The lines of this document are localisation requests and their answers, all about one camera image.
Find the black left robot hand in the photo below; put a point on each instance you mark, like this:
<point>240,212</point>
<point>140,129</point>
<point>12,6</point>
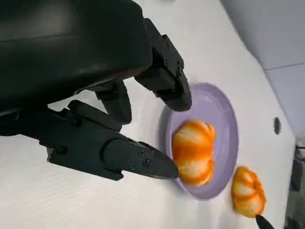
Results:
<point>71,59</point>

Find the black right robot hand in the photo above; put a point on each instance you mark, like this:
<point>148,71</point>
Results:
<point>263,219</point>

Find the orange and white bread roll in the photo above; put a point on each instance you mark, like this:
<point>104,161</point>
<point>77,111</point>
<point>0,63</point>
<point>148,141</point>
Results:
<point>194,148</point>
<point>249,188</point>

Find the dark blurred background machine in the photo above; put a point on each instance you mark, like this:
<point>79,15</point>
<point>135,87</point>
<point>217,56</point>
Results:
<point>299,167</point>

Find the lilac plate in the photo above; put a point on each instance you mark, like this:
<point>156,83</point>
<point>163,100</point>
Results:
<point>224,133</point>

